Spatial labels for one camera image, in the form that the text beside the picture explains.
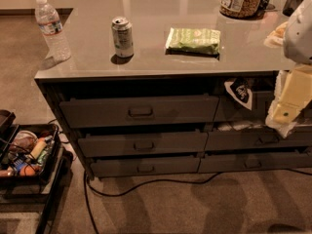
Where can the grey drawer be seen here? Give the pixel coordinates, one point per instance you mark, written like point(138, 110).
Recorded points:
point(134, 111)
point(145, 166)
point(160, 143)
point(255, 162)
point(252, 139)
point(229, 109)

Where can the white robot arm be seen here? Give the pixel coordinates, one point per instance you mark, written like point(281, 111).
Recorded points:
point(297, 38)

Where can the white packet in drawer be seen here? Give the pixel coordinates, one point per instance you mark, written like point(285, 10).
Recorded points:
point(238, 125)

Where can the grey drawer cabinet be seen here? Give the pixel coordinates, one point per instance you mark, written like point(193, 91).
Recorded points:
point(94, 70)

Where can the green snack bag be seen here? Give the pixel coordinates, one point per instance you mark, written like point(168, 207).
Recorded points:
point(194, 40)

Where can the large jar of nuts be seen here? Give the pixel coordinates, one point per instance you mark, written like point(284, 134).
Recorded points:
point(239, 9)

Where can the silver soda can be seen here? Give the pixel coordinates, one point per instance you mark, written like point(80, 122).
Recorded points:
point(122, 37)

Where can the clear plastic water bottle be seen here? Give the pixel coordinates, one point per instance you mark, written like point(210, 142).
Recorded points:
point(48, 20)

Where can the black bin of items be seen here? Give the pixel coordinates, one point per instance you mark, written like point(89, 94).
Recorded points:
point(28, 154)

